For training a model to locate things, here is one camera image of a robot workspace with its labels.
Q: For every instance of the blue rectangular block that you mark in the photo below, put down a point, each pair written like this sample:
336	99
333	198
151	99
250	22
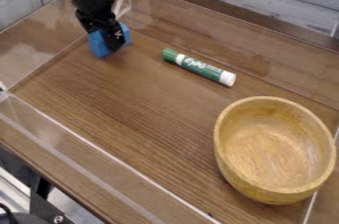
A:
97	42

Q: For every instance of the green Expo marker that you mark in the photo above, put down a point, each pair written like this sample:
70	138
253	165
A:
201	67

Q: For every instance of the clear acrylic corner bracket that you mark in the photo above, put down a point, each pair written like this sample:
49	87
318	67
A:
122	8

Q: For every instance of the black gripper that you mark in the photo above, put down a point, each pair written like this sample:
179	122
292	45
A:
97	17

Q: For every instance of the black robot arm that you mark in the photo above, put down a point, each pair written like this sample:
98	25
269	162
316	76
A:
105	30

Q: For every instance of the brown wooden bowl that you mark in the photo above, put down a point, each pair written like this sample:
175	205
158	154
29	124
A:
274	149

